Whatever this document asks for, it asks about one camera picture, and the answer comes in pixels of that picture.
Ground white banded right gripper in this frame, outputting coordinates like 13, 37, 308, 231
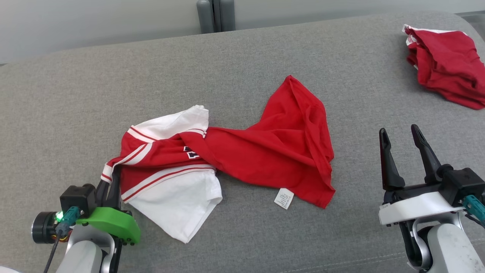
378, 124, 465, 227

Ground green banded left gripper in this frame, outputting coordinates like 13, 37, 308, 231
75, 165, 142, 245

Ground red shorts with white panels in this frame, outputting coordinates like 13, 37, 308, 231
402, 24, 485, 111

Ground red white basketball jersey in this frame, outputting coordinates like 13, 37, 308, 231
100, 75, 336, 244

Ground teal plug left arm cable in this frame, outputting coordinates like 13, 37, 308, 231
43, 206, 81, 273

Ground teal plug arm cable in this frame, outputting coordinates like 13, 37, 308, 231
43, 206, 81, 273
462, 195, 485, 228

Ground teal plug right arm cable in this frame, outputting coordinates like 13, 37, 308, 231
462, 195, 485, 228

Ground grey partition post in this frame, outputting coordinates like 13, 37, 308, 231
196, 0, 236, 34

